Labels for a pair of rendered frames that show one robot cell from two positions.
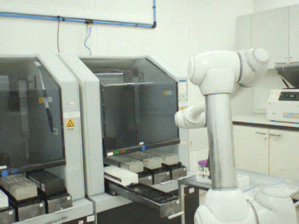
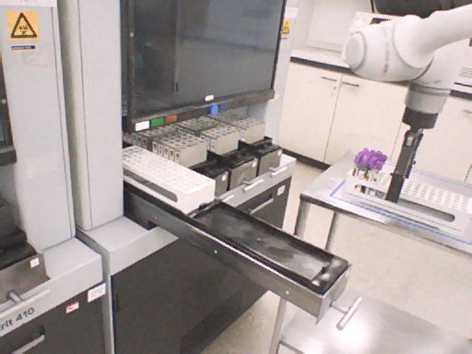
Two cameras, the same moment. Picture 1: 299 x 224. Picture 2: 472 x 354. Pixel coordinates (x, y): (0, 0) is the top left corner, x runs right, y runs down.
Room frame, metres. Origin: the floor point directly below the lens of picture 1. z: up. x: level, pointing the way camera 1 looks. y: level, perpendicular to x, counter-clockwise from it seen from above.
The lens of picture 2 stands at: (1.18, 0.30, 1.27)
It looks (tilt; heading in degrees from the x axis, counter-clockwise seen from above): 25 degrees down; 342
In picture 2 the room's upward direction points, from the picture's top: 6 degrees clockwise
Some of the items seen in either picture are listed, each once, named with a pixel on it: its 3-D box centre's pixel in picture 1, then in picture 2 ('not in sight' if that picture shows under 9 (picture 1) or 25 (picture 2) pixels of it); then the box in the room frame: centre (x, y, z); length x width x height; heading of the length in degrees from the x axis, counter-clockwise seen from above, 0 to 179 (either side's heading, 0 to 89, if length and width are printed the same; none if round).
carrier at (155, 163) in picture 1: (154, 164); (225, 142); (2.28, -0.02, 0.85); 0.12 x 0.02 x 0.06; 126
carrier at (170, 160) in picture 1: (171, 160); (253, 133); (2.37, -0.14, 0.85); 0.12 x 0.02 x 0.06; 126
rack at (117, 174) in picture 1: (118, 176); (158, 178); (2.08, 0.21, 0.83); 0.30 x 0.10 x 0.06; 37
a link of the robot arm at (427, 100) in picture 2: not in sight; (425, 98); (1.91, -0.38, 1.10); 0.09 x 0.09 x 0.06
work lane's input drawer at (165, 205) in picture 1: (134, 191); (209, 224); (1.93, 0.10, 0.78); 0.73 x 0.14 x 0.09; 37
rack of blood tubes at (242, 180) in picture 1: (221, 178); (405, 197); (1.89, -0.40, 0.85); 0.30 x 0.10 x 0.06; 42
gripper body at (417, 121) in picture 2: not in sight; (416, 127); (1.91, -0.38, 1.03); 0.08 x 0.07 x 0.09; 132
